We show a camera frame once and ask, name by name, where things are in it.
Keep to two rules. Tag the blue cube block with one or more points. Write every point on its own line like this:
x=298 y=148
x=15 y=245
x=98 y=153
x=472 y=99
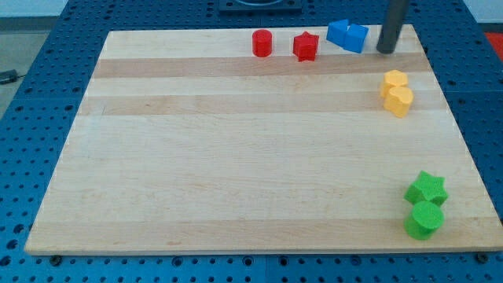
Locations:
x=355 y=38

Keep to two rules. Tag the red star block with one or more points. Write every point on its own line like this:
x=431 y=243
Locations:
x=305 y=46

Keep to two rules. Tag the green star block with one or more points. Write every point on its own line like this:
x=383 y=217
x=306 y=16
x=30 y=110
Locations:
x=427 y=187

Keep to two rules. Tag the light wooden board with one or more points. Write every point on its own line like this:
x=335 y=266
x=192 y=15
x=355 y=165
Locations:
x=187 y=143

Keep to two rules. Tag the red cylinder block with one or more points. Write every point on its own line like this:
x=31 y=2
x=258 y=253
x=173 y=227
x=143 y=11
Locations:
x=262 y=41

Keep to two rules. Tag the blue angular block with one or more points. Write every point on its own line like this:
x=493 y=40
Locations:
x=336 y=32

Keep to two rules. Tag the yellow heart block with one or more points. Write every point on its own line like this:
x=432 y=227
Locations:
x=398 y=100

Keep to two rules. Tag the yellow pentagon block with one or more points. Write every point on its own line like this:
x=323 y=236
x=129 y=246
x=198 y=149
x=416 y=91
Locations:
x=393 y=78

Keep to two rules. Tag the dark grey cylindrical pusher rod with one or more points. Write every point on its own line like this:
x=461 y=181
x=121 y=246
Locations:
x=392 y=26

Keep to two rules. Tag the green cylinder block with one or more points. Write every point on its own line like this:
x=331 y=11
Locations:
x=424 y=220

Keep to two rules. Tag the black device on floor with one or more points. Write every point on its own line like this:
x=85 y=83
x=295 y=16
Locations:
x=9 y=76

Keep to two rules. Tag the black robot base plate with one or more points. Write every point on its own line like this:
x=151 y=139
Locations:
x=252 y=7

